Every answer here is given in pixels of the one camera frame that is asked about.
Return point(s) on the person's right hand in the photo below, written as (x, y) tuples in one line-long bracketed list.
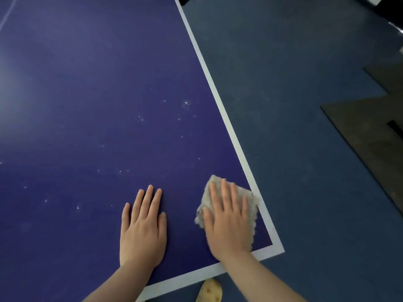
[(230, 232)]

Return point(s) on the person's left hand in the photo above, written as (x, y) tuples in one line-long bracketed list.
[(143, 239)]

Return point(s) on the grey cleaning cloth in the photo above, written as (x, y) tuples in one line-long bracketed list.
[(204, 198)]

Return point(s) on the person's right forearm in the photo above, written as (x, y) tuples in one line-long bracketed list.
[(264, 283)]

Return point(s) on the person's left forearm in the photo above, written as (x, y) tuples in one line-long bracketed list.
[(122, 286)]

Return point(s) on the blue table tennis table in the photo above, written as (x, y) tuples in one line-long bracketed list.
[(94, 122)]

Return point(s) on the cream right slipper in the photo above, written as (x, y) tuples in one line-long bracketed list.
[(209, 292)]

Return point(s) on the black rubber floor mat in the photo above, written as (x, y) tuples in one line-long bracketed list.
[(371, 138)]

